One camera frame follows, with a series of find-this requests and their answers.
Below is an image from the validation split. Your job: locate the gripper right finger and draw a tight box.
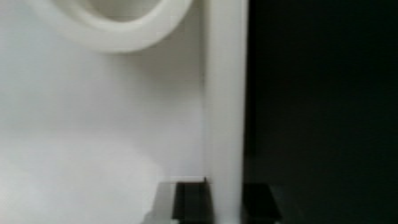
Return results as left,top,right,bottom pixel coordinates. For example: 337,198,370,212
241,183,278,224

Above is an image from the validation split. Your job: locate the white square tabletop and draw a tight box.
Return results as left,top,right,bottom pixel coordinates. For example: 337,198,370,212
0,0,248,224

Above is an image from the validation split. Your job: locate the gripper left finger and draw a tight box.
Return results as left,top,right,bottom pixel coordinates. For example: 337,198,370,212
154,180,212,224

